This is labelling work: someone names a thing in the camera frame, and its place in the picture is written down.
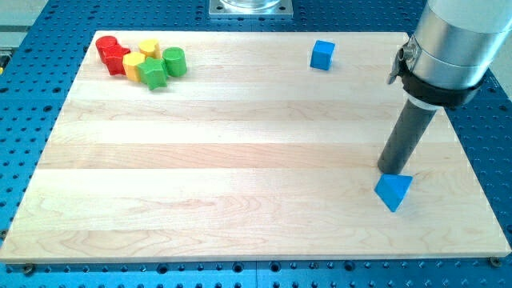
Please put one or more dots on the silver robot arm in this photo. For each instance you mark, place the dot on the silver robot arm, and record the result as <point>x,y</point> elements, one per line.
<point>444,61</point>

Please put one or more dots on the blue wooden cube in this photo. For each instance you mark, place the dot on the blue wooden cube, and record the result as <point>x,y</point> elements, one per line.
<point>322,55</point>

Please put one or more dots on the light wooden board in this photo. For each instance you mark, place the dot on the light wooden board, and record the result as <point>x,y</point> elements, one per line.
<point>251,155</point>

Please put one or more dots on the green wooden cylinder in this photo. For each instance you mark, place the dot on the green wooden cylinder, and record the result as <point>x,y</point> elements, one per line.
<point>175,61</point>

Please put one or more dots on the green wooden star block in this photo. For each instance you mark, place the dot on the green wooden star block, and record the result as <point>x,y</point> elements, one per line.
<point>153,73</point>

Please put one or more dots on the blue wooden triangular prism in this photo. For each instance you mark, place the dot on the blue wooden triangular prism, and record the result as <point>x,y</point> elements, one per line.
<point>392,189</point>

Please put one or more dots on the yellow wooden heart block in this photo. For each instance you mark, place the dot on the yellow wooden heart block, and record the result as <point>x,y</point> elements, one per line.
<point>150,48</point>

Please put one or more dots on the yellow wooden hexagon block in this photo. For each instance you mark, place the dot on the yellow wooden hexagon block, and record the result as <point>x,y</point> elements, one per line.
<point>130,63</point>

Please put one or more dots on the red wooden star block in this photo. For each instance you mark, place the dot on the red wooden star block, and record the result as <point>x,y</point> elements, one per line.
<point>113,57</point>

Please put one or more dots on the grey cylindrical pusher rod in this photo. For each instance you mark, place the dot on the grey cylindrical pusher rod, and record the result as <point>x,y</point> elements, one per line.
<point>406,134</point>

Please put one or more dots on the red wooden cylinder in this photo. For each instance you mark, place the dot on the red wooden cylinder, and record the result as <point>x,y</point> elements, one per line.
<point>103,43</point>

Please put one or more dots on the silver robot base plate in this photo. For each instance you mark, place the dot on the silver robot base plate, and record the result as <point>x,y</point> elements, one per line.
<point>250,8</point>

